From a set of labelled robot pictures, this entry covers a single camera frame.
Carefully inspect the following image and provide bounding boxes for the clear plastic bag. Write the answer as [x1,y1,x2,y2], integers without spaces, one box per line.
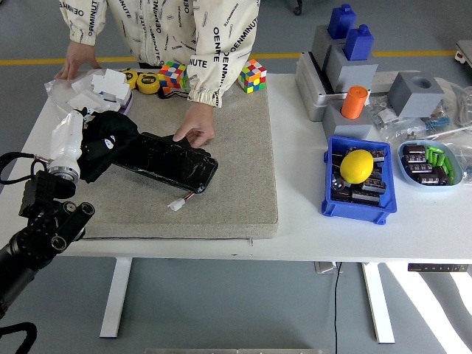
[448,142,472,178]
[44,69,97,119]
[389,119,428,145]

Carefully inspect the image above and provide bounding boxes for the clear bag of resistors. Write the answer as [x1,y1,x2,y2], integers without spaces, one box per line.
[423,106,453,133]

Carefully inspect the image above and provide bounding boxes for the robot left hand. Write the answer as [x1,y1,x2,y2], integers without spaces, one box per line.
[49,107,121,170]

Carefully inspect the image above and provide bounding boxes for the grey under-desk bracket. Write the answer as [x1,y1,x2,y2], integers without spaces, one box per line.
[313,260,344,275]

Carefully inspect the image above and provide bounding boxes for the white rope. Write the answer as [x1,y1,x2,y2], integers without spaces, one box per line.
[433,77,472,128]

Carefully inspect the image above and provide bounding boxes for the light blue bowl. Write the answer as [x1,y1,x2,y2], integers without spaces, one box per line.
[397,139,464,192]

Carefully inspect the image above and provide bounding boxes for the grey holder block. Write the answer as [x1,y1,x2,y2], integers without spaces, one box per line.
[310,24,347,71]
[322,101,374,141]
[326,44,380,94]

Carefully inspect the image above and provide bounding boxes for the black glossy panel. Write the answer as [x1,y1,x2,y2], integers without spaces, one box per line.
[112,131,219,195]

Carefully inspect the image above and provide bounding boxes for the black desk control panel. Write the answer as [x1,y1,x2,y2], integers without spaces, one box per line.
[407,263,469,273]

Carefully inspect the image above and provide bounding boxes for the white cardboard pieces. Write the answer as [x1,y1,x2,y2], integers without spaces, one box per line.
[72,69,132,103]

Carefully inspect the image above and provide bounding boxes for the orange cylinder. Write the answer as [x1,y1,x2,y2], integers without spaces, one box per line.
[340,85,371,120]

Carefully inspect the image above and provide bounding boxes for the person's left hand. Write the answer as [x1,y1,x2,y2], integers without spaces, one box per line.
[173,101,217,149]

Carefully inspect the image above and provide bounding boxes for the yellow tape measure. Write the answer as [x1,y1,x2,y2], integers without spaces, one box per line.
[121,68,139,90]
[136,72,162,95]

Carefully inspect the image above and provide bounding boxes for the black rag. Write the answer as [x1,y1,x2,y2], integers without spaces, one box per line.
[77,110,140,184]

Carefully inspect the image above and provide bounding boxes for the person's right hand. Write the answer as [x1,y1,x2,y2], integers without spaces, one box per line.
[55,39,103,81]

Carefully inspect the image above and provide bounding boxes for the grey cart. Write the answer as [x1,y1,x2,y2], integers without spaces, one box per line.
[454,39,472,71]

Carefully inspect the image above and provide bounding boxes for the white table leg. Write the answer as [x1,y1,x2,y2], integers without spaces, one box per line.
[99,257,133,339]
[361,262,396,344]

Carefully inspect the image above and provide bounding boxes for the purple bowl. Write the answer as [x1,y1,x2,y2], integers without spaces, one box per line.
[116,90,134,116]

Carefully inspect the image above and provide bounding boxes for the grey block with round hole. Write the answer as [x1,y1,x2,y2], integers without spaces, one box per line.
[386,71,446,119]

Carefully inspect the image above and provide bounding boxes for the white flat switch box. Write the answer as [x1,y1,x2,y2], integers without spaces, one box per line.
[66,91,121,114]

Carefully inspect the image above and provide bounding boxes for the puzzle cube with white squares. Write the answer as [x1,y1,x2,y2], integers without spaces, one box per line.
[237,58,268,94]

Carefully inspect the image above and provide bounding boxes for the yellow lemon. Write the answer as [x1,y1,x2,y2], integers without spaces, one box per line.
[339,149,375,184]

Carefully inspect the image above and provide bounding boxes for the person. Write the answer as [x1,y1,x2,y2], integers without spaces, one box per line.
[55,0,262,149]

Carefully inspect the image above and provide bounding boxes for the blue bottle-shaped block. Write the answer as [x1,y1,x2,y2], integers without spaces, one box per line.
[343,24,375,62]
[327,4,358,40]

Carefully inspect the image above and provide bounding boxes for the light grey case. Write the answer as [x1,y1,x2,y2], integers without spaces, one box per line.
[294,51,350,122]

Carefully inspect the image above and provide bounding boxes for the blue plastic bin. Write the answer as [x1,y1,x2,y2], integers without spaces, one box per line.
[320,135,398,226]

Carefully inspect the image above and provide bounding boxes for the white connector with wires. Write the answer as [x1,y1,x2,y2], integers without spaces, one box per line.
[167,191,196,212]

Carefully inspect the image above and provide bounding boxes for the black power cable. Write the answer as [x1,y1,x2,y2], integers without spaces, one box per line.
[333,262,342,354]

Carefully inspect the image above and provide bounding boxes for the clear bag of metal parts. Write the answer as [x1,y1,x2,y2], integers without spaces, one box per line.
[367,95,401,130]

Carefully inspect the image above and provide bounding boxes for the multicolour puzzle cube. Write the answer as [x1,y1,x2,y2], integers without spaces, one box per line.
[157,60,188,94]

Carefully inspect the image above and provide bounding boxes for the grey-brown mat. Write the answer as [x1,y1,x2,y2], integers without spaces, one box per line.
[73,69,280,240]

